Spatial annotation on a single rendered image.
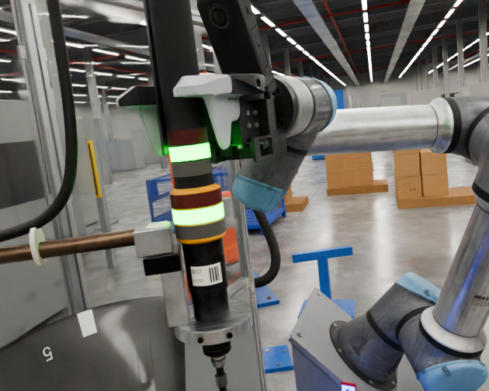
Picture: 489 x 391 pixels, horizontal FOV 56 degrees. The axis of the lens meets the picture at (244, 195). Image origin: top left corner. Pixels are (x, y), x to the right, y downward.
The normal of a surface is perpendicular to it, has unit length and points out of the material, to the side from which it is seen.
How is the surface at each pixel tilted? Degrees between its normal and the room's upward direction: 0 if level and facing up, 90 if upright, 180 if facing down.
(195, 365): 90
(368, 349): 69
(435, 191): 90
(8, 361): 50
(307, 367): 90
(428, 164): 90
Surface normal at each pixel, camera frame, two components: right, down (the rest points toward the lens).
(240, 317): -0.12, -0.98
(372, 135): 0.11, 0.41
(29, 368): 0.07, -0.56
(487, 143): -0.97, -0.12
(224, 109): 0.94, -0.07
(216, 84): 0.77, 0.00
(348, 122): 0.07, -0.27
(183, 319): 0.11, 0.14
